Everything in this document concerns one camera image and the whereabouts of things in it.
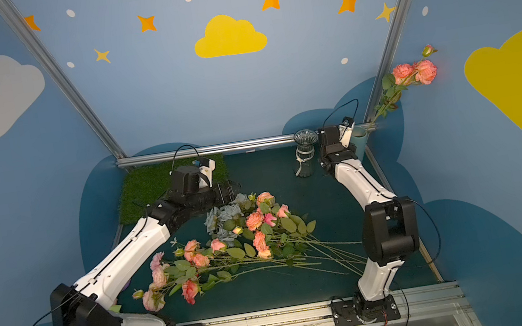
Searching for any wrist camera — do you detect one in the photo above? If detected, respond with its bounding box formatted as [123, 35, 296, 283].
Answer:
[338, 116, 354, 148]
[193, 156, 216, 189]

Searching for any clear glass vase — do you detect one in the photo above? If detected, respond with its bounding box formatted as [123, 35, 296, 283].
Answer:
[293, 128, 318, 178]

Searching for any green artificial grass mat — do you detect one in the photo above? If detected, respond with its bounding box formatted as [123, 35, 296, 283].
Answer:
[112, 152, 235, 226]

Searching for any light blue cylinder vase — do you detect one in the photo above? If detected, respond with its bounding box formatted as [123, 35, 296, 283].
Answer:
[350, 126, 369, 161]

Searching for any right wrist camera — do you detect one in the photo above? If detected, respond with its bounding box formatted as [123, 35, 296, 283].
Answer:
[338, 116, 354, 148]

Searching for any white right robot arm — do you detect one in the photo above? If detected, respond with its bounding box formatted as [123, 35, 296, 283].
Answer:
[318, 117, 420, 324]

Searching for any pile of pink roses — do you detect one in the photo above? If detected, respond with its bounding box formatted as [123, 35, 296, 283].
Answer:
[132, 192, 366, 312]

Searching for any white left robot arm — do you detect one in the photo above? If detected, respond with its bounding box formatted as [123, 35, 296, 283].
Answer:
[47, 156, 238, 326]

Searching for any grey blue artificial flower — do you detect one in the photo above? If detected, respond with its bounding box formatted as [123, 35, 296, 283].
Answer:
[204, 193, 256, 246]

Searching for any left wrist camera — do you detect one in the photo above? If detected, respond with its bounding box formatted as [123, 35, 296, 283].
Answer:
[193, 156, 216, 189]

